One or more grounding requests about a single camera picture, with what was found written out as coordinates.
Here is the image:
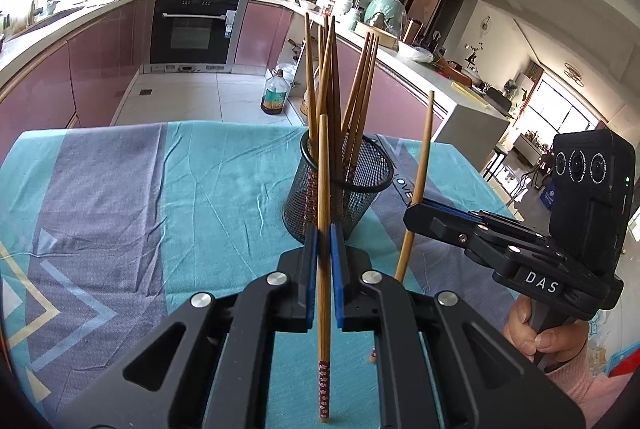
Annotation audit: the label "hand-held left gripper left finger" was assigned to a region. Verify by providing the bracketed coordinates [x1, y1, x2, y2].
[52, 223, 321, 429]

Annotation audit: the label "white plastic bag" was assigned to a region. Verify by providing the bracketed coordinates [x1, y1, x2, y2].
[397, 44, 435, 64]

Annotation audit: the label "black built-in oven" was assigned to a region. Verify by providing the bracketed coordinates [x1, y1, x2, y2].
[142, 0, 249, 74]

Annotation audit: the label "pink peninsula base cabinets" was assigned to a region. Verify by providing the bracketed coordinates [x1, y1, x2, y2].
[300, 34, 446, 144]

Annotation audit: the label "person's right forearm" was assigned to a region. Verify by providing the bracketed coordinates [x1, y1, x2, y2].
[545, 339, 626, 429]

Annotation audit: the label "blue grey printed tablecloth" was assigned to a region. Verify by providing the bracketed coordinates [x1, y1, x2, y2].
[0, 121, 526, 429]

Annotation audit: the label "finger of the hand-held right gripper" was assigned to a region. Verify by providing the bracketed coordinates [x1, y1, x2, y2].
[403, 207, 562, 273]
[406, 202, 552, 243]

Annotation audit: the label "narrow pink base cabinet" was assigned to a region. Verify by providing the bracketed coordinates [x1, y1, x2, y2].
[234, 1, 296, 70]

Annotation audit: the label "person's right hand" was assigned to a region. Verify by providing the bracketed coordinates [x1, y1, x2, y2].
[502, 296, 589, 361]

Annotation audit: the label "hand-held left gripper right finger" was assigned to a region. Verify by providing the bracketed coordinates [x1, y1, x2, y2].
[329, 223, 586, 429]

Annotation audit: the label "long pink base cabinets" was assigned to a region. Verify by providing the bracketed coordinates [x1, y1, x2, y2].
[0, 0, 153, 160]

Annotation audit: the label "yellow flat box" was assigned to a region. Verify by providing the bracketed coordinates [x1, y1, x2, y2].
[451, 81, 488, 100]

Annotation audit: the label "pile of wooden chopsticks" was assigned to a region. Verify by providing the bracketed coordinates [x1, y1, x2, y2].
[303, 12, 381, 230]

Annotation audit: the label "black mesh utensil holder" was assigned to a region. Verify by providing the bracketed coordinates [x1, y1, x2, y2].
[282, 129, 395, 246]

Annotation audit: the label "wooden chopstick red floral handle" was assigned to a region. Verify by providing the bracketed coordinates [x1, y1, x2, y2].
[316, 114, 335, 424]
[369, 90, 436, 364]

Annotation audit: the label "living room window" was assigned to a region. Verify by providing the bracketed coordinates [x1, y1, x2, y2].
[527, 74, 611, 144]

